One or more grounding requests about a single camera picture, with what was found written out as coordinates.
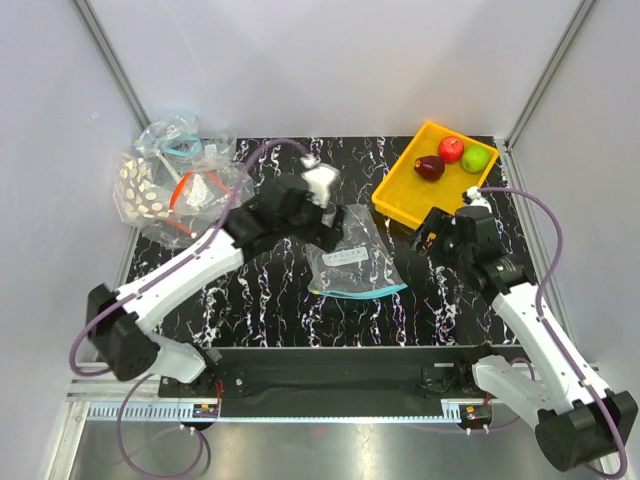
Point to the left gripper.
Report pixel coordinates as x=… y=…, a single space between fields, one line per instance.
x=324 y=237

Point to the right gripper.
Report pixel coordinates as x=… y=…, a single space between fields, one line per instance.
x=438 y=222

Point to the clear blue-zip bag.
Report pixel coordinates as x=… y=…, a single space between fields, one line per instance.
x=177 y=137
x=360 y=268

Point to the dark red apple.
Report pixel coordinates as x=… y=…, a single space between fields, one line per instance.
x=430 y=168

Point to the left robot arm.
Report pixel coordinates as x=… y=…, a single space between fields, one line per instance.
x=123 y=321

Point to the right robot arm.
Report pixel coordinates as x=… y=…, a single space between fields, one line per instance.
x=575 y=416

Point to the clear red-zip bag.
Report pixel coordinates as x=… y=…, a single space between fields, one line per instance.
x=197 y=203

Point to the polka dot bag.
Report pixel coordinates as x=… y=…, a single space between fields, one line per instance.
x=142 y=190

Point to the yellow plastic tray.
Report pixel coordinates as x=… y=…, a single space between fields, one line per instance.
x=406 y=198

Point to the green apple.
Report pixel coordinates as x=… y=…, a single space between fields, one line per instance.
x=475 y=159

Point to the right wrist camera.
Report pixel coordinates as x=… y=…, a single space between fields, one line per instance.
x=473 y=197

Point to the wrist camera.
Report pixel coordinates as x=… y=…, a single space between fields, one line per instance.
x=320 y=177
x=473 y=197

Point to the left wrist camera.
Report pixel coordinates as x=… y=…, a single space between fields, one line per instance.
x=320 y=177

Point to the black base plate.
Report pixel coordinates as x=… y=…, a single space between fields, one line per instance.
x=334 y=383

